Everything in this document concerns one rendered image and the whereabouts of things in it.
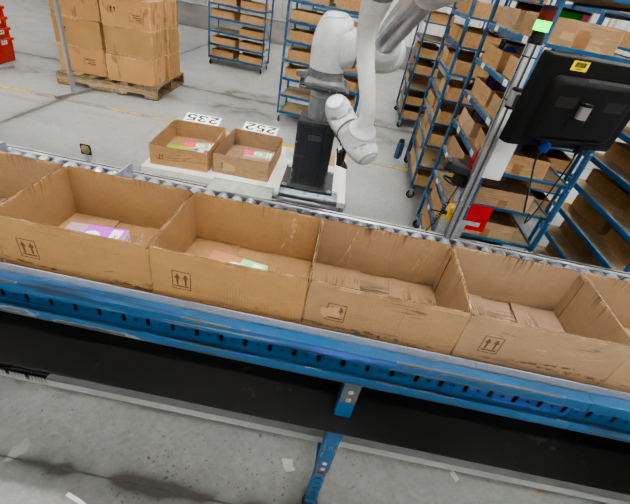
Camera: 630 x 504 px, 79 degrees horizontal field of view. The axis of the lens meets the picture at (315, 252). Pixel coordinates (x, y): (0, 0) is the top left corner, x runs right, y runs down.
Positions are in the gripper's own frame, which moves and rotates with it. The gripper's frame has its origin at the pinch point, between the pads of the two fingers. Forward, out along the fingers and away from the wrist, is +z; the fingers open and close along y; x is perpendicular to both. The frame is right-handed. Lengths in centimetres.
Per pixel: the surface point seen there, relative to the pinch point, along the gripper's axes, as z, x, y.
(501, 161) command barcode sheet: -7, -61, 20
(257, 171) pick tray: -3.5, 36.6, -28.1
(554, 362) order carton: -53, -97, -51
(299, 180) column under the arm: 5.7, 19.1, -20.5
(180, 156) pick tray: -17, 69, -41
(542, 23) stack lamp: -47, -53, 48
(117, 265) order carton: -85, 4, -85
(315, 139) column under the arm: -8.9, 15.8, -3.6
